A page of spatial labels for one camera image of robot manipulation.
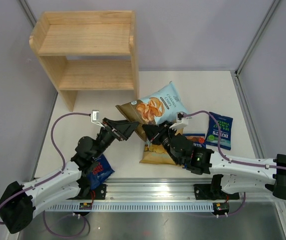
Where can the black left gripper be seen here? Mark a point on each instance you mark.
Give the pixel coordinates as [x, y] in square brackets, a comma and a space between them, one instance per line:
[123, 128]

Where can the white slotted cable duct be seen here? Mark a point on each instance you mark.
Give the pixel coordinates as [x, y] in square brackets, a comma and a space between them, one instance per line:
[133, 207]

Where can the Burts sea salt vinegar bag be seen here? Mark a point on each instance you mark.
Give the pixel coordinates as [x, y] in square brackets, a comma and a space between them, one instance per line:
[219, 131]

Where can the aluminium mounting rail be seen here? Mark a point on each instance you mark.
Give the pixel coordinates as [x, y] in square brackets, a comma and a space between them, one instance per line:
[152, 190]

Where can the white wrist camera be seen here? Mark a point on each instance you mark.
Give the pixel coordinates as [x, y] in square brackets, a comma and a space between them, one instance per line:
[95, 117]
[181, 121]

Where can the tan kettle cooked chips bag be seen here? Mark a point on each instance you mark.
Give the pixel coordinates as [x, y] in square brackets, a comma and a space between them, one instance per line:
[155, 154]

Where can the blue Burts spicy chilli bag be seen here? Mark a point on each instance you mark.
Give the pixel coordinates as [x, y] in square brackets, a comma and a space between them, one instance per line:
[100, 173]

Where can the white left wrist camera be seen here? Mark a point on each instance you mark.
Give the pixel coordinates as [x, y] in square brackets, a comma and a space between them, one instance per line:
[95, 117]

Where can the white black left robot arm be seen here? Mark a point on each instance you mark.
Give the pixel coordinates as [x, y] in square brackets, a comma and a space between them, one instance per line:
[22, 202]

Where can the light blue cassava chips bag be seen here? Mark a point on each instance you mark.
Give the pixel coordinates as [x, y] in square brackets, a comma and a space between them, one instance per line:
[153, 109]

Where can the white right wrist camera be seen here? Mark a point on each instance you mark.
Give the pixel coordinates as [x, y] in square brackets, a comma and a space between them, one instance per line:
[181, 121]

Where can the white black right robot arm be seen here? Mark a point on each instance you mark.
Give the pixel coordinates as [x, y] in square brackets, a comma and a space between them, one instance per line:
[230, 174]

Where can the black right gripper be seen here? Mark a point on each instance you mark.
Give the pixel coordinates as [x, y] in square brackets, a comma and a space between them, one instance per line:
[153, 131]

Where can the wooden two-tier shelf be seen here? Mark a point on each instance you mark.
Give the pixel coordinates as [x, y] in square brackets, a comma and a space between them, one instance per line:
[87, 51]

